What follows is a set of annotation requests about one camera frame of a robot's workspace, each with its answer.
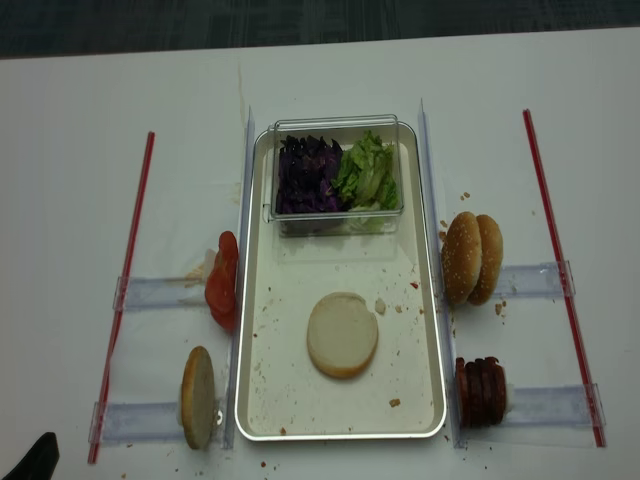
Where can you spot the sesame bun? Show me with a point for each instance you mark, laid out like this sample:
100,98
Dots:
461,257
492,257

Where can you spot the clear plastic salad box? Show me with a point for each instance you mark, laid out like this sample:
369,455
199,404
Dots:
346,131

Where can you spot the tomato slices stack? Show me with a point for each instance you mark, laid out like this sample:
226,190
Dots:
221,282

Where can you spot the sesame bun top left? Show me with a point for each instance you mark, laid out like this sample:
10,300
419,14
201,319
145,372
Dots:
461,257

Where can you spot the clear vertical divider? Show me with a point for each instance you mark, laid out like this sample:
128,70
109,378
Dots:
240,280
435,207

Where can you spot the bun slice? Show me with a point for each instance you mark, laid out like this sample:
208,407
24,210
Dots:
197,399
342,335

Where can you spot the white metal tray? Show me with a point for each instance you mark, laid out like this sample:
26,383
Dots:
281,395

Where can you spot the left red rail strip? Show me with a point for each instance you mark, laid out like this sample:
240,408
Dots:
101,404

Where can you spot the purple cabbage leaves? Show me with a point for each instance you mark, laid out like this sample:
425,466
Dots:
307,166

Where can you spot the sesame bun top right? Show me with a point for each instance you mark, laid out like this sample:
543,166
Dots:
492,257

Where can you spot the meat patties stack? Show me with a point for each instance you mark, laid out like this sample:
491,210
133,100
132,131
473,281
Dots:
482,392

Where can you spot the left lower clear pusher track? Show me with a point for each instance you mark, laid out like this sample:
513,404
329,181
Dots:
128,423

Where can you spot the right upper clear pusher track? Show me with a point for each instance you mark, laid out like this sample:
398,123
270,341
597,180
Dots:
551,280

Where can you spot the left upper clear pusher track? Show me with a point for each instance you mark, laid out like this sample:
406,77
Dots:
136,293

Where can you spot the right clear vertical divider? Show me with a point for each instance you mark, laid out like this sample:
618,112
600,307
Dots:
435,207

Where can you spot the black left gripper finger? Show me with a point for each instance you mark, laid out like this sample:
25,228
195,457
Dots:
40,461

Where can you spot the right lower clear pusher track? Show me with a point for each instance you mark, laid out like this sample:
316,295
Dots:
572,406

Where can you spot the right red rail strip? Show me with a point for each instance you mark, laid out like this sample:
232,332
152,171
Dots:
590,391

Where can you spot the clear pusher track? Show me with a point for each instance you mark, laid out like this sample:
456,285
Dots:
572,406
136,293
551,280
128,423

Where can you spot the green lettuce leaves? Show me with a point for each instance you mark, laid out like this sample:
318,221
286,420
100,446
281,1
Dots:
365,179

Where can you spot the standing bun bottom slice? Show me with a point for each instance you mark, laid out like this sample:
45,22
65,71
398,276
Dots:
197,399

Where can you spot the left clear vertical divider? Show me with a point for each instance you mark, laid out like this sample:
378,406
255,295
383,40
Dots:
240,280

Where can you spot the red rail strip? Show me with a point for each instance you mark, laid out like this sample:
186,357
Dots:
590,391
101,404

